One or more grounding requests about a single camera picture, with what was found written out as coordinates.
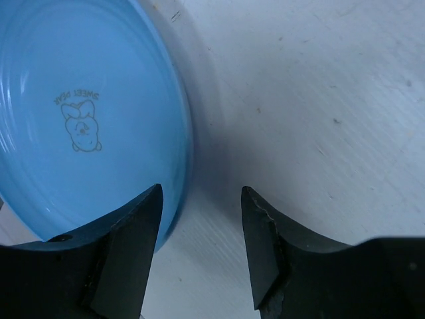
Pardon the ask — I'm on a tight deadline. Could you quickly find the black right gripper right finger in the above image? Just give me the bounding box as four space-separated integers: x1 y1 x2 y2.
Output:
241 186 424 318

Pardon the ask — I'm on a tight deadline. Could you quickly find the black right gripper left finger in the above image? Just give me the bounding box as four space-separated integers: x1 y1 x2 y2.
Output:
1 184 163 318

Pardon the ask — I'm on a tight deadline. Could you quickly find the blue round plate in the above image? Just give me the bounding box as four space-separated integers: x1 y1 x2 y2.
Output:
1 1 193 247

